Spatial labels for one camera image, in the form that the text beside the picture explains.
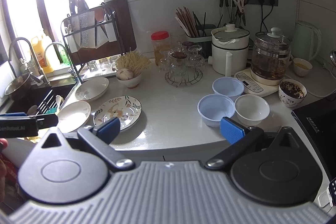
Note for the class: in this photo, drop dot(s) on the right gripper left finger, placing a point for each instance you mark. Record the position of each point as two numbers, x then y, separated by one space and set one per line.
98 139

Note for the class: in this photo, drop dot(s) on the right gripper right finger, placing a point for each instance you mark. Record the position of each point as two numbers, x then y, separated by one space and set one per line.
241 139

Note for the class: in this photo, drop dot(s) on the white plastic bowl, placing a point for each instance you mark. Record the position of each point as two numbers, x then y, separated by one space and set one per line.
251 109

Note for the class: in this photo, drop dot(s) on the cream plain plate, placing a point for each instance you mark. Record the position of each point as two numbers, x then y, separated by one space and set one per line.
73 116

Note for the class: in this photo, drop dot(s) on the white floral deep plate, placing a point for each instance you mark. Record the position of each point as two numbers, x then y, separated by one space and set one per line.
92 89

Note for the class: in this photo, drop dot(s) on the person's left hand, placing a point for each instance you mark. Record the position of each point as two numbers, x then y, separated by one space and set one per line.
3 144

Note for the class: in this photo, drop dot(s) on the sink dish rack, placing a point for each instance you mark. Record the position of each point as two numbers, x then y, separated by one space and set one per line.
43 98

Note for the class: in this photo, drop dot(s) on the steel pot in sink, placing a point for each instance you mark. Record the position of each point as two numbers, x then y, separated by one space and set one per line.
18 87

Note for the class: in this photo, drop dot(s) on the leaf patterned flat plate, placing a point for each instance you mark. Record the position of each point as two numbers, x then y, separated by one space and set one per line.
126 108

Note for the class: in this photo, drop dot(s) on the light blue bowl near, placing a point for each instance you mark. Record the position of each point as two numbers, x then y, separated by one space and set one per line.
213 107

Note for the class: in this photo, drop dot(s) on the light blue bowl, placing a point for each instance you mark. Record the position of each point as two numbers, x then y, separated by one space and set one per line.
228 86
213 107

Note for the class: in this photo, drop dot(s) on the white plastic spoon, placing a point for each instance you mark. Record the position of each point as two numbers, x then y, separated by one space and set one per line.
59 101

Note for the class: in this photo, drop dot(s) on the light blue bowl far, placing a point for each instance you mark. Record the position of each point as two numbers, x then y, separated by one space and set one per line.
228 86

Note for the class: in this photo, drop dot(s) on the purple onion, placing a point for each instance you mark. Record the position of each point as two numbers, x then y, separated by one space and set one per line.
125 74

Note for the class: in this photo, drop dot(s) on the bowl with onion and noodles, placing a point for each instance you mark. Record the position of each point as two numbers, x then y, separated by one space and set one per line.
132 83

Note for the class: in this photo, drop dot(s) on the white drip tray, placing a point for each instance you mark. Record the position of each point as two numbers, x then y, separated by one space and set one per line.
99 73

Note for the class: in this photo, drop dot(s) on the patterned cup with grounds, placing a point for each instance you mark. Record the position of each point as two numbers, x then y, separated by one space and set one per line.
291 92

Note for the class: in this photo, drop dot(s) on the drinking glass left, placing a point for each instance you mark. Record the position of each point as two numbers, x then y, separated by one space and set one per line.
92 66

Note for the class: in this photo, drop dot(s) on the drinking glass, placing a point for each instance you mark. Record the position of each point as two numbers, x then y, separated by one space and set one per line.
92 66
112 61
104 64

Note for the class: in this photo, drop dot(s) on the drinking glass middle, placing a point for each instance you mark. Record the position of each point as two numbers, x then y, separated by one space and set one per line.
104 64

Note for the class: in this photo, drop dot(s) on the black induction cooktop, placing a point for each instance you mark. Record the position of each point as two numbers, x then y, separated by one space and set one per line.
317 122

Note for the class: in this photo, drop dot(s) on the drinking glass right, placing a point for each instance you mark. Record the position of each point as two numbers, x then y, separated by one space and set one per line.
112 61

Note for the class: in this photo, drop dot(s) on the orange detergent bottle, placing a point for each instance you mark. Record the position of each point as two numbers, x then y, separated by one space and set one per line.
39 44

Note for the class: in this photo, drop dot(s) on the dry noodle bundle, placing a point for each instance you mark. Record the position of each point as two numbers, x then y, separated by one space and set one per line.
133 61

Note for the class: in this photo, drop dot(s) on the glass kettle with tea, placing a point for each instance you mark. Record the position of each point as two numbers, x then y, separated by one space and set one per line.
270 57

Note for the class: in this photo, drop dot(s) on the white electric cooking pot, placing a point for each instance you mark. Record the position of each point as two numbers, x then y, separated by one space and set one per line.
229 49

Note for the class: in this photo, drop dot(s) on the small cup with yellow liquid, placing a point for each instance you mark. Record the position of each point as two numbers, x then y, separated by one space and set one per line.
301 67

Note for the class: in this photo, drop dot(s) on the brown cutting board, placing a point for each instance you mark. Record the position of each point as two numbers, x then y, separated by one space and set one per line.
125 42

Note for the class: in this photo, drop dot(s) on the black knife rack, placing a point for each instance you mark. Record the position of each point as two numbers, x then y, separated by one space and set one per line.
90 29

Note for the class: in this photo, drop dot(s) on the green chopstick holder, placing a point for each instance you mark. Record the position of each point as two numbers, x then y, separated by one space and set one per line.
204 41

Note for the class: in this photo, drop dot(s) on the red lid plastic jar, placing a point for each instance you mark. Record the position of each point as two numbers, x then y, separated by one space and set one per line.
160 40

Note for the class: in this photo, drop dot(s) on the mint green electric kettle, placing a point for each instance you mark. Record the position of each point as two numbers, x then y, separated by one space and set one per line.
307 41

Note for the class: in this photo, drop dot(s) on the hanging scissors and utensils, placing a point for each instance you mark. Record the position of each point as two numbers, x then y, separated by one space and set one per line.
236 11

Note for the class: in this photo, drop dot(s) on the wire rack with glass cups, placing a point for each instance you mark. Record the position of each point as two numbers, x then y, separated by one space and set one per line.
182 66

